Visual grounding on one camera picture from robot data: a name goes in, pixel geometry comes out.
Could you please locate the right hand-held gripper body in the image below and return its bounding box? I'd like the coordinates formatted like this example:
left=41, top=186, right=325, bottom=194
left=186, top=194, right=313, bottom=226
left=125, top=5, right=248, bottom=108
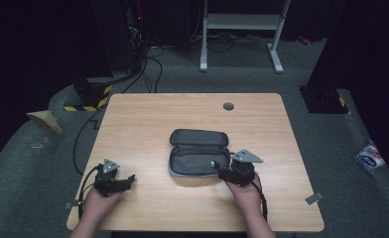
left=222, top=149, right=264, bottom=187

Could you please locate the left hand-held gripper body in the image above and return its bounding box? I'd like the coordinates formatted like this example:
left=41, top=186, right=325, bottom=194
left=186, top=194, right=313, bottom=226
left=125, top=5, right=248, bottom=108
left=93, top=158, right=133, bottom=198

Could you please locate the grey pencil case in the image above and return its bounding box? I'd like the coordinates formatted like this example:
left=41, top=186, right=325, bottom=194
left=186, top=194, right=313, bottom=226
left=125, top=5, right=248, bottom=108
left=168, top=128, right=232, bottom=179

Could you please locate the person's left hand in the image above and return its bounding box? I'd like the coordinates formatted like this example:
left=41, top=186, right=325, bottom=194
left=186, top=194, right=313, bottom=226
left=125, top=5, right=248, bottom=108
left=82, top=187, right=125, bottom=227

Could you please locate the person's right hand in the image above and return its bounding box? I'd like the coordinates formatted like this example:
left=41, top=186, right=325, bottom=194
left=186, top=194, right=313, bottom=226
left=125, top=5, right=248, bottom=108
left=224, top=172, right=264, bottom=216

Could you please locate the grey tape strip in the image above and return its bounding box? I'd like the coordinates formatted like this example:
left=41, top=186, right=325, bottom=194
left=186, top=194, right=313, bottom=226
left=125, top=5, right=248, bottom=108
left=64, top=199, right=84, bottom=210
left=304, top=191, right=324, bottom=206

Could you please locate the beige cardboard piece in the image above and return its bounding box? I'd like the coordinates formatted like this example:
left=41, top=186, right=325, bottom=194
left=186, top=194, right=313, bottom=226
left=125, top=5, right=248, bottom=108
left=26, top=109, right=64, bottom=135

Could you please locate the black yellow striped base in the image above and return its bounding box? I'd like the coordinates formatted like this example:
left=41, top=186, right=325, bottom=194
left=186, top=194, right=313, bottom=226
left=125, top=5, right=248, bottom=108
left=299, top=85, right=351, bottom=115
left=63, top=76, right=114, bottom=113

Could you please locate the white blue tissue packet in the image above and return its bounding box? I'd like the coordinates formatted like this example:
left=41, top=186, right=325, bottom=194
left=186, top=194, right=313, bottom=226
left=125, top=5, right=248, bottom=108
left=354, top=140, right=388, bottom=174

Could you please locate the black computer tower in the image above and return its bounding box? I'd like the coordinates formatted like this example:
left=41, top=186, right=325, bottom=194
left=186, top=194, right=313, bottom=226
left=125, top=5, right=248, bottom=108
left=89, top=0, right=148, bottom=76

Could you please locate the small red item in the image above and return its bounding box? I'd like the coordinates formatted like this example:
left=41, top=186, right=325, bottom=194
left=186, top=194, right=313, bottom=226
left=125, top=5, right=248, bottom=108
left=297, top=35, right=313, bottom=47

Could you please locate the white metal stand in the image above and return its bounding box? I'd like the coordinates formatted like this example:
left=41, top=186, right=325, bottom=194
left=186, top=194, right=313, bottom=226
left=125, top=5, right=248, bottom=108
left=199, top=0, right=292, bottom=74

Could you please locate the left hand-held gripper cable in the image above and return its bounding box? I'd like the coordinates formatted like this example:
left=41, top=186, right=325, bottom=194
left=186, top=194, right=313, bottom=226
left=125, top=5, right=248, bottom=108
left=77, top=164, right=103, bottom=222

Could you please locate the hand-held gripper cable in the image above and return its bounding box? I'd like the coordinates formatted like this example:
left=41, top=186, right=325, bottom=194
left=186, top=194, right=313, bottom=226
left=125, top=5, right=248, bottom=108
left=251, top=179, right=269, bottom=222
left=77, top=164, right=103, bottom=222

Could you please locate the right hand-held gripper cable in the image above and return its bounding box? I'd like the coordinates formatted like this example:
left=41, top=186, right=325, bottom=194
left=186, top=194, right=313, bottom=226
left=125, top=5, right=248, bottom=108
left=251, top=179, right=269, bottom=222

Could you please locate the long black floor cable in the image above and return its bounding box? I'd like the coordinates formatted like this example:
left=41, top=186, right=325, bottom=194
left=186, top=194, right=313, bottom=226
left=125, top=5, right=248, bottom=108
left=72, top=49, right=149, bottom=177

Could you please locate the looped black floor cable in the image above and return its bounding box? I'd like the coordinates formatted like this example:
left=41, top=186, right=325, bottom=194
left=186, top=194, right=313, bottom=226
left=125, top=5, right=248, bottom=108
left=142, top=46, right=167, bottom=94

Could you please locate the bundle of cables under stand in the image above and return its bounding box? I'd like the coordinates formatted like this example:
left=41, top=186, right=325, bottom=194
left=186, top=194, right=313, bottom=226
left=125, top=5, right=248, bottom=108
left=189, top=30, right=274, bottom=54

